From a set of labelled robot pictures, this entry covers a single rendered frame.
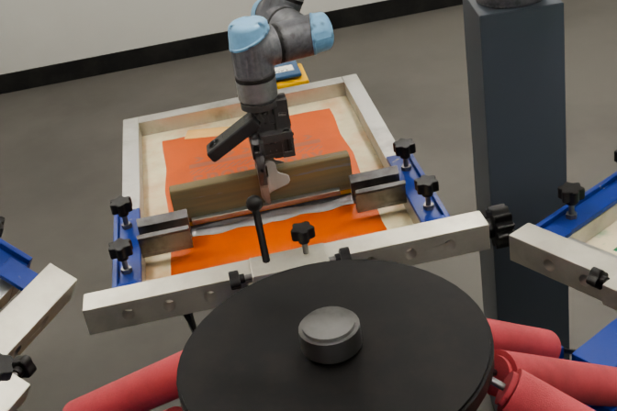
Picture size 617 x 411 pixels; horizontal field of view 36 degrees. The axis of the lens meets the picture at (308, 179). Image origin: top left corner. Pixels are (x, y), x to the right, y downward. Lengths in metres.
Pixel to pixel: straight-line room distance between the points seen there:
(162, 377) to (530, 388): 0.42
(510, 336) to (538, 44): 1.00
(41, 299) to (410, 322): 0.66
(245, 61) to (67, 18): 3.83
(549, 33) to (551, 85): 0.12
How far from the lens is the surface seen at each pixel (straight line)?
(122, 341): 3.32
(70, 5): 5.51
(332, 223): 1.85
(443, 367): 0.92
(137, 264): 1.76
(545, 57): 2.15
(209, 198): 1.88
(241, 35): 1.73
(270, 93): 1.78
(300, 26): 1.78
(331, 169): 1.88
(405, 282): 1.03
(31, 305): 1.45
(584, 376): 1.18
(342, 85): 2.37
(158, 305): 1.61
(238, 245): 1.84
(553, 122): 2.22
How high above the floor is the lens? 1.91
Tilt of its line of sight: 28 degrees down
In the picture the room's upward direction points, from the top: 9 degrees counter-clockwise
